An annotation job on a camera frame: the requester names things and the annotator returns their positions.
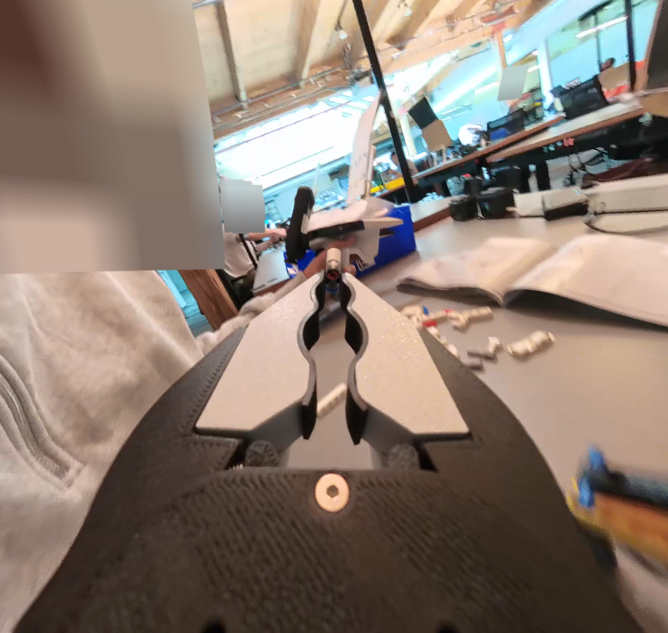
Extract brown cardboard box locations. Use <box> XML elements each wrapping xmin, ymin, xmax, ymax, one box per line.
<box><xmin>638</xmin><ymin>0</ymin><xmax>668</xmax><ymax>117</ymax></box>

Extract black equipment case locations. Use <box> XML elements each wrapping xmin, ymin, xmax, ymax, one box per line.
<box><xmin>553</xmin><ymin>76</ymin><xmax>609</xmax><ymax>120</ymax></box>

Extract black desk monitor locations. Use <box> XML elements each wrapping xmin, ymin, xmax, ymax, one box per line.
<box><xmin>486</xmin><ymin>106</ymin><xmax>543</xmax><ymax>141</ymax></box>

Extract long background desk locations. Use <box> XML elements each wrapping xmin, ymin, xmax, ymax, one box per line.
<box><xmin>412</xmin><ymin>117</ymin><xmax>567</xmax><ymax>195</ymax></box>
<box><xmin>485</xmin><ymin>103</ymin><xmax>648</xmax><ymax>175</ymax></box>

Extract black cable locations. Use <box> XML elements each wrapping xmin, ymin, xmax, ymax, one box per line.
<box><xmin>584</xmin><ymin>215</ymin><xmax>668</xmax><ymax>237</ymax></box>

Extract grey power bank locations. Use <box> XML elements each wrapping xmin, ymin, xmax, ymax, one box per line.
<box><xmin>542</xmin><ymin>191</ymin><xmax>590</xmax><ymax>222</ymax></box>

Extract upright white paper sheet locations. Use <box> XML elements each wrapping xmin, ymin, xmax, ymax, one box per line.
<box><xmin>349</xmin><ymin>93</ymin><xmax>384</xmax><ymax>201</ymax></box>

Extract white lego panel piece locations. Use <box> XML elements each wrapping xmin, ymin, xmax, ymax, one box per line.
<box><xmin>506</xmin><ymin>330</ymin><xmax>555</xmax><ymax>358</ymax></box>

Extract white flat box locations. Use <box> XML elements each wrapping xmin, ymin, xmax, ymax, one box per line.
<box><xmin>584</xmin><ymin>174</ymin><xmax>668</xmax><ymax>216</ymax></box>

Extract lego instruction booklet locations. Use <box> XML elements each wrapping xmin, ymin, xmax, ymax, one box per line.
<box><xmin>397</xmin><ymin>234</ymin><xmax>668</xmax><ymax>328</ymax></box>

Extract tilted black monitor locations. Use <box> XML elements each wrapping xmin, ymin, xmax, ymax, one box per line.
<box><xmin>407</xmin><ymin>96</ymin><xmax>439</xmax><ymax>130</ymax></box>

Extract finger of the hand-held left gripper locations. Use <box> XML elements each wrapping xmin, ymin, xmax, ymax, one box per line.
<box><xmin>342</xmin><ymin>234</ymin><xmax>384</xmax><ymax>271</ymax></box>
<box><xmin>307</xmin><ymin>215</ymin><xmax>404</xmax><ymax>238</ymax></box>

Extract yellow black lego model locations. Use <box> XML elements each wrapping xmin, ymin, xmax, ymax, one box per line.
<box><xmin>566</xmin><ymin>445</ymin><xmax>668</xmax><ymax>576</ymax></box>

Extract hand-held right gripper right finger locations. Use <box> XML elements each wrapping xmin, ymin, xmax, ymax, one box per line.
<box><xmin>339</xmin><ymin>272</ymin><xmax>471</xmax><ymax>445</ymax></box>

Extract blue plastic bin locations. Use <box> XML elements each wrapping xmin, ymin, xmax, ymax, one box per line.
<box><xmin>284</xmin><ymin>204</ymin><xmax>417</xmax><ymax>275</ymax></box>

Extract black pole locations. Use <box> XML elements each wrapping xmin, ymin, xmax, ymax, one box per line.
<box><xmin>342</xmin><ymin>0</ymin><xmax>424</xmax><ymax>203</ymax></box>

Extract pile of small lego pieces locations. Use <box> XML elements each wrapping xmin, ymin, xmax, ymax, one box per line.
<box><xmin>399</xmin><ymin>304</ymin><xmax>502</xmax><ymax>370</ymax></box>

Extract brown wooden board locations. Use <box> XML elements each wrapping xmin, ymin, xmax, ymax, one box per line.
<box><xmin>179</xmin><ymin>269</ymin><xmax>242</xmax><ymax>331</ymax></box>

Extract white lego beam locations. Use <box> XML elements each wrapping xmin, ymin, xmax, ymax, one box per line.
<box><xmin>317</xmin><ymin>384</ymin><xmax>347</xmax><ymax>417</ymax></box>

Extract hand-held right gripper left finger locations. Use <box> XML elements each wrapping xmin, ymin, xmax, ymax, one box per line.
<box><xmin>194</xmin><ymin>272</ymin><xmax>320</xmax><ymax>441</ymax></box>

